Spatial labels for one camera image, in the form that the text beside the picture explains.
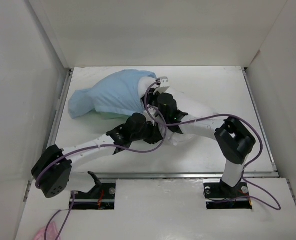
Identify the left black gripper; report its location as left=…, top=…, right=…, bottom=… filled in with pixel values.
left=131, top=120, right=164, bottom=147

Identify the white pillow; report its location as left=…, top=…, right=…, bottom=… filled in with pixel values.
left=138, top=77, right=218, bottom=146

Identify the blue pillowcase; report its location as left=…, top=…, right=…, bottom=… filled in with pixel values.
left=68, top=69, right=157, bottom=119

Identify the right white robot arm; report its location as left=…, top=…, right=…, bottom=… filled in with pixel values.
left=142, top=91, right=256, bottom=197

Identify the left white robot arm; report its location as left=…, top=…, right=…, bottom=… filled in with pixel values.
left=31, top=113, right=166, bottom=199

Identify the pink cloth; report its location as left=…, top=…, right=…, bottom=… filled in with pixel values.
left=33, top=222, right=58, bottom=240

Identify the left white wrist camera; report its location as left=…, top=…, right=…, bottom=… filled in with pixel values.
left=143, top=105, right=162, bottom=123

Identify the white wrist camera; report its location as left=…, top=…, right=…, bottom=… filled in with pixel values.
left=143, top=105, right=162, bottom=123
left=154, top=76, right=170, bottom=94

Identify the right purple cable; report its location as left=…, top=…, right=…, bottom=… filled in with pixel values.
left=144, top=78, right=281, bottom=211

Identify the purple cable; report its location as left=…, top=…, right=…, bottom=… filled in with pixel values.
left=144, top=78, right=281, bottom=211
left=35, top=104, right=166, bottom=240

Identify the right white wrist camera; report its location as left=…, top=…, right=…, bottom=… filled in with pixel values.
left=154, top=76, right=170, bottom=94

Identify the aluminium front rail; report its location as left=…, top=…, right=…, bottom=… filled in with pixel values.
left=41, top=171, right=280, bottom=180

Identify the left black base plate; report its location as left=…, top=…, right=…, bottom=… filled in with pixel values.
left=67, top=171, right=116, bottom=210

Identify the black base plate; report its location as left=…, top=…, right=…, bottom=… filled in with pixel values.
left=203, top=182, right=252, bottom=210
left=67, top=171, right=116, bottom=210

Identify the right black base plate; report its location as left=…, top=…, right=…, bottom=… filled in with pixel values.
left=203, top=182, right=252, bottom=210

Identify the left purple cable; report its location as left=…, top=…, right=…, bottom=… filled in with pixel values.
left=35, top=104, right=166, bottom=240

